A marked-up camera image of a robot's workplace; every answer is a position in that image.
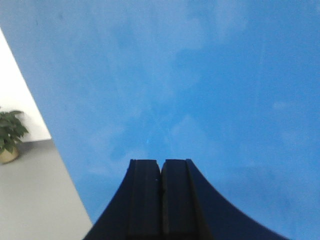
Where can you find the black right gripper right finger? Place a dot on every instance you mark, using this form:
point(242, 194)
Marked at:
point(192, 209)

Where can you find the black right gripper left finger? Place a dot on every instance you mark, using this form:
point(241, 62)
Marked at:
point(135, 211)

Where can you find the potted green plant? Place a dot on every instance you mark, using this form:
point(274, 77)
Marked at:
point(12, 130)

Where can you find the blue door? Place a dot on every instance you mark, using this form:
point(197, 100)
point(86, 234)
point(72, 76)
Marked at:
point(233, 85)

